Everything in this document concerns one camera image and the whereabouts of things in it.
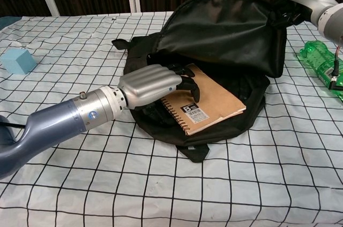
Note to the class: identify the light blue foam cube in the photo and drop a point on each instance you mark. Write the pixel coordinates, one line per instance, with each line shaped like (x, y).
(16, 61)

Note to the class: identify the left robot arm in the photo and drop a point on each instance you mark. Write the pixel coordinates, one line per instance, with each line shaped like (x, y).
(67, 120)

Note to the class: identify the white black-grid tablecloth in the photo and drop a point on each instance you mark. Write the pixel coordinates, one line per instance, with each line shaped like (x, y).
(134, 184)

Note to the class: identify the brown kraft spiral notebook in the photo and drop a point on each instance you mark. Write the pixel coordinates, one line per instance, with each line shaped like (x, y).
(214, 101)

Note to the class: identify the black backpack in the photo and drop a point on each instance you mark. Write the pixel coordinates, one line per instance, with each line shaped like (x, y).
(227, 37)

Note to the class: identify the small metal clip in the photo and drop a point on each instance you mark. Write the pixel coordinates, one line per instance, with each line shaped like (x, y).
(114, 19)

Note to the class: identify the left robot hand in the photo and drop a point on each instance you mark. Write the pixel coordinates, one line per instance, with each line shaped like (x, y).
(150, 82)

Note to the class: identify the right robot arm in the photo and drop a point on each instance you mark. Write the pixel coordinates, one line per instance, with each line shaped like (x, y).
(332, 21)

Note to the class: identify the dark teal fabric item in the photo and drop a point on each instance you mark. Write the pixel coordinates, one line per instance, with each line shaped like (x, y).
(8, 21)

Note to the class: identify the green plastic bottle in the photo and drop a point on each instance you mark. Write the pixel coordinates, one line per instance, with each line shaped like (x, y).
(313, 55)

